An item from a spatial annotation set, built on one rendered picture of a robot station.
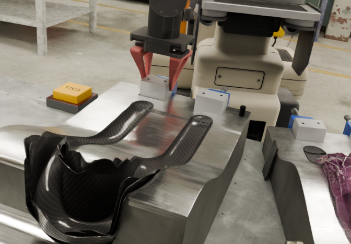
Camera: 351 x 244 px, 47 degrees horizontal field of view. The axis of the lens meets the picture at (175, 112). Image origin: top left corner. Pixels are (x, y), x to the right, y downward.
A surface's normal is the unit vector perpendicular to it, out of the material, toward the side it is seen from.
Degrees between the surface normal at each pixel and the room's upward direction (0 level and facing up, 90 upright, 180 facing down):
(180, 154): 2
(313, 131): 90
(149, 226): 83
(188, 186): 4
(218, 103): 90
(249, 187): 0
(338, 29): 90
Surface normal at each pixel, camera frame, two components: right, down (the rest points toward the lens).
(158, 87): -0.34, 0.39
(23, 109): 0.10, -0.90
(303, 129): -0.06, 0.42
